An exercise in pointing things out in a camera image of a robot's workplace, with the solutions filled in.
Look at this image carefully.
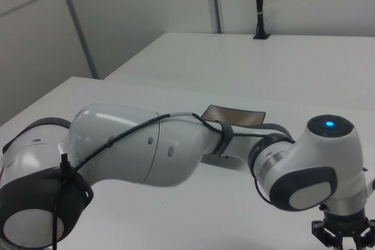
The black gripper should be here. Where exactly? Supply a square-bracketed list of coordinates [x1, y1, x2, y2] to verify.
[311, 210, 375, 250]

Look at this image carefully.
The square brown ceramic plate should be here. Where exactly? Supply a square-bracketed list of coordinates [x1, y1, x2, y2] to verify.
[201, 104, 267, 130]

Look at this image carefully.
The dark cable strap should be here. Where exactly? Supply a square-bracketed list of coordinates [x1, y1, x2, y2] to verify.
[213, 119, 234, 157]

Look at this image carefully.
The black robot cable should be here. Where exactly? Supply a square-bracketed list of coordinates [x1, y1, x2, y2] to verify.
[52, 111, 275, 250]

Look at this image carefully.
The black clamp camera pole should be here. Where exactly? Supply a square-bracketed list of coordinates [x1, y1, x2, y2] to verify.
[253, 0, 272, 40]

